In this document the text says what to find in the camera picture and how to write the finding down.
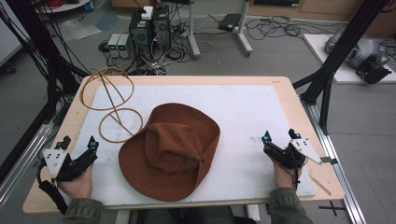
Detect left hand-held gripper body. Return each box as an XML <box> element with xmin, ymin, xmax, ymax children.
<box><xmin>36</xmin><ymin>146</ymin><xmax>99</xmax><ymax>183</ymax></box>

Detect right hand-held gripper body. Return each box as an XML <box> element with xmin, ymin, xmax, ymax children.
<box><xmin>262</xmin><ymin>138</ymin><xmax>323</xmax><ymax>171</ymax></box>

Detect brown felt hat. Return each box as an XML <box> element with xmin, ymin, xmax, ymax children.
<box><xmin>118</xmin><ymin>102</ymin><xmax>221</xmax><ymax>203</ymax></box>

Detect person's right hand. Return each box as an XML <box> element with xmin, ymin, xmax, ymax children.
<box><xmin>272</xmin><ymin>160</ymin><xmax>303</xmax><ymax>189</ymax></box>

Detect person's left hand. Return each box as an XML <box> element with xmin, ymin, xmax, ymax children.
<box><xmin>58</xmin><ymin>163</ymin><xmax>94</xmax><ymax>200</ymax></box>

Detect white foam mat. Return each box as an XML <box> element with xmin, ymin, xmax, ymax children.
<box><xmin>60</xmin><ymin>84</ymin><xmax>318</xmax><ymax>207</ymax></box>

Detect thin wooden stick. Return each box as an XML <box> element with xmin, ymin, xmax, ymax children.
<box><xmin>308</xmin><ymin>175</ymin><xmax>332</xmax><ymax>197</ymax></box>

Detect white platform board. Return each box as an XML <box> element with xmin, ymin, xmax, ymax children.
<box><xmin>303</xmin><ymin>33</ymin><xmax>396</xmax><ymax>84</ymax></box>

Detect black device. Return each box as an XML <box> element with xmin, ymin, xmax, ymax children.
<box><xmin>355</xmin><ymin>54</ymin><xmax>393</xmax><ymax>85</ymax></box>

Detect grey power supply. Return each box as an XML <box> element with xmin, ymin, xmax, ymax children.
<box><xmin>106</xmin><ymin>33</ymin><xmax>121</xmax><ymax>59</ymax></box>
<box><xmin>117</xmin><ymin>34</ymin><xmax>131</xmax><ymax>59</ymax></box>

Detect grey robot shell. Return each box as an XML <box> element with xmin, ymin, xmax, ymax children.
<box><xmin>324</xmin><ymin>27</ymin><xmax>390</xmax><ymax>70</ymax></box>

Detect white desk leg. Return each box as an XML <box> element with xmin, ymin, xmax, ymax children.
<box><xmin>233</xmin><ymin>0</ymin><xmax>254</xmax><ymax>58</ymax></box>
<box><xmin>186</xmin><ymin>0</ymin><xmax>202</xmax><ymax>61</ymax></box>

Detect black computer tower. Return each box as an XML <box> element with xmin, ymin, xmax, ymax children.
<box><xmin>151</xmin><ymin>5</ymin><xmax>172</xmax><ymax>52</ymax></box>
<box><xmin>128</xmin><ymin>9</ymin><xmax>153</xmax><ymax>62</ymax></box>

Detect black flat box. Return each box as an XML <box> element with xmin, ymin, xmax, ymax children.
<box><xmin>218</xmin><ymin>13</ymin><xmax>242</xmax><ymax>33</ymax></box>

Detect round white table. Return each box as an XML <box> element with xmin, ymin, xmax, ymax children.
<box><xmin>34</xmin><ymin>0</ymin><xmax>92</xmax><ymax>14</ymax></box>

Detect small white box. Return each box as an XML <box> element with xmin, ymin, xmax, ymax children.
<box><xmin>140</xmin><ymin>6</ymin><xmax>154</xmax><ymax>21</ymax></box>

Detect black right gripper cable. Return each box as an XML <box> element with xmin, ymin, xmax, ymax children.
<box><xmin>291</xmin><ymin>161</ymin><xmax>303</xmax><ymax>191</ymax></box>

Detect aluminium rail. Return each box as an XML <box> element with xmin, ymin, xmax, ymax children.
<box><xmin>0</xmin><ymin>121</ymin><xmax>56</xmax><ymax>207</ymax></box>
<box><xmin>301</xmin><ymin>101</ymin><xmax>368</xmax><ymax>224</ymax></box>

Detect gold wire hat stand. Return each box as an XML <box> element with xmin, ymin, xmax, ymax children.
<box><xmin>78</xmin><ymin>66</ymin><xmax>144</xmax><ymax>144</ymax></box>

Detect black metal frame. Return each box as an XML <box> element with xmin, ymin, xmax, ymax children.
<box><xmin>291</xmin><ymin>0</ymin><xmax>390</xmax><ymax>135</ymax></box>
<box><xmin>0</xmin><ymin>0</ymin><xmax>92</xmax><ymax>185</ymax></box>

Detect loose black floor cables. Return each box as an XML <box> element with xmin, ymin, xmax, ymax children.
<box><xmin>245</xmin><ymin>14</ymin><xmax>341</xmax><ymax>42</ymax></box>

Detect tangle of computer cables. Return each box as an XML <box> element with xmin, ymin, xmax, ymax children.
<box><xmin>98</xmin><ymin>18</ymin><xmax>194</xmax><ymax>77</ymax></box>

